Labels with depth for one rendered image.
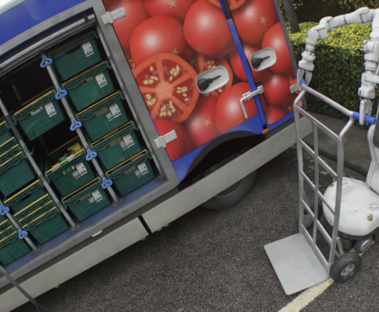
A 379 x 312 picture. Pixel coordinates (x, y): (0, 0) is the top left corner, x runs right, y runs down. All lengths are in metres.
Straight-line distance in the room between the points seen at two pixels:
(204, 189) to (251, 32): 1.40
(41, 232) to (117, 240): 0.70
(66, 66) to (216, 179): 1.57
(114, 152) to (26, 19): 1.29
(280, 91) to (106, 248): 2.06
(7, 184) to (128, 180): 1.07
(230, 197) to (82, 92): 1.68
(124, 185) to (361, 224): 1.87
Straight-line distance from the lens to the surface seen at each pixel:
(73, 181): 2.54
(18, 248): 2.86
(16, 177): 2.54
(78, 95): 2.37
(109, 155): 2.50
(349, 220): 2.18
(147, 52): 2.26
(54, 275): 2.82
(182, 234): 3.02
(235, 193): 3.06
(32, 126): 2.40
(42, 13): 2.21
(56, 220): 2.68
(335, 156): 3.31
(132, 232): 2.65
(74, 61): 2.35
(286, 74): 2.92
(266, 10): 2.78
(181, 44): 2.35
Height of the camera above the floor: 1.91
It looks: 29 degrees down
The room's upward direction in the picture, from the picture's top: 22 degrees counter-clockwise
